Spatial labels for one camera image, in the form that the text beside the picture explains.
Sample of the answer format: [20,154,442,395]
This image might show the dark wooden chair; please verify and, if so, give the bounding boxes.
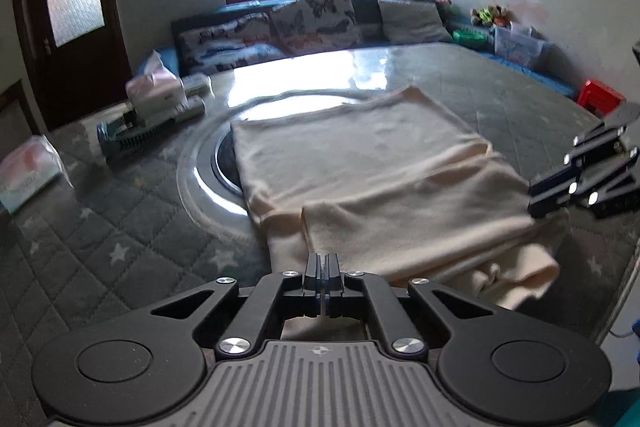
[0,79,43,142]

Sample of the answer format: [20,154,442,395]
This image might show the pink white tissue box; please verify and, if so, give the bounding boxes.
[125,49,184,118]

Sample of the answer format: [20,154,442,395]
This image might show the red plastic stool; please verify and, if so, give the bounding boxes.
[577,79,627,111]

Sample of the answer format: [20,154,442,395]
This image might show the large butterfly print pillow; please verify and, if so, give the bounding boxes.
[270,0,363,55]

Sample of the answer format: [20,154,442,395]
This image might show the round black induction cooktop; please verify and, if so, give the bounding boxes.
[192,127,251,218]

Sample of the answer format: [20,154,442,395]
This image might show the soft tissue pack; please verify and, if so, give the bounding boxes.
[0,134,67,214]

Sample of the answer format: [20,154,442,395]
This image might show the grey pillow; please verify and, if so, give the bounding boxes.
[377,0,453,44]

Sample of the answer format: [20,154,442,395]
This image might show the large clear storage box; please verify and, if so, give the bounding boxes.
[492,28,547,70]

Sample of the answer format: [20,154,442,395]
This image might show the teal hair brush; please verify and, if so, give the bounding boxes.
[96,111,177,158]

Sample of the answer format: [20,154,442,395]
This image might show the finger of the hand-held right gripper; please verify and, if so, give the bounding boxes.
[528,159,640,221]
[530,103,640,200]

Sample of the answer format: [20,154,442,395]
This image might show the green white pack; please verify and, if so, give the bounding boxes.
[180,74,212,96]

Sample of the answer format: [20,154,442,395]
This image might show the cream knit garment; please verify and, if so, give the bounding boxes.
[230,86,571,343]

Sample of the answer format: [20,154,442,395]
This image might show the blue sofa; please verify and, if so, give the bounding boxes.
[135,0,576,100]

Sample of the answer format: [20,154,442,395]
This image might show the dark wooden door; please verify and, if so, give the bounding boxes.
[10,0,131,130]

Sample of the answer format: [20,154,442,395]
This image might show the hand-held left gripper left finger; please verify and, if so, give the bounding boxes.
[144,253,324,359]

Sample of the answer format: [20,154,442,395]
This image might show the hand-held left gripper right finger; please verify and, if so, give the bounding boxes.
[324,253,502,359]

